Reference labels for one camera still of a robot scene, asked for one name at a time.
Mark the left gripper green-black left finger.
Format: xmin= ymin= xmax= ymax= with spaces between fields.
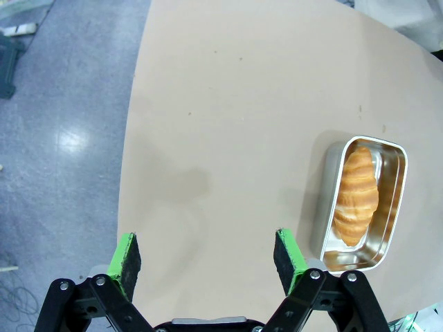
xmin=34 ymin=232 xmax=154 ymax=332

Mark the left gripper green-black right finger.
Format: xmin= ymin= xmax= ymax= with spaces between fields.
xmin=264 ymin=228 xmax=390 ymax=332

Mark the golden croissant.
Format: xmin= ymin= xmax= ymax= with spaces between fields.
xmin=332 ymin=145 xmax=379 ymax=248

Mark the small steel food container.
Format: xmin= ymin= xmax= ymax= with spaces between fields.
xmin=311 ymin=134 xmax=408 ymax=276

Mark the clear plastic storage bin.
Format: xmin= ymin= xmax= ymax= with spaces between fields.
xmin=387 ymin=302 xmax=443 ymax=332

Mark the dark green crate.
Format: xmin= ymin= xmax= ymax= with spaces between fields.
xmin=0 ymin=34 xmax=26 ymax=100

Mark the white stick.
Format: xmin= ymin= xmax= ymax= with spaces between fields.
xmin=2 ymin=22 xmax=38 ymax=37

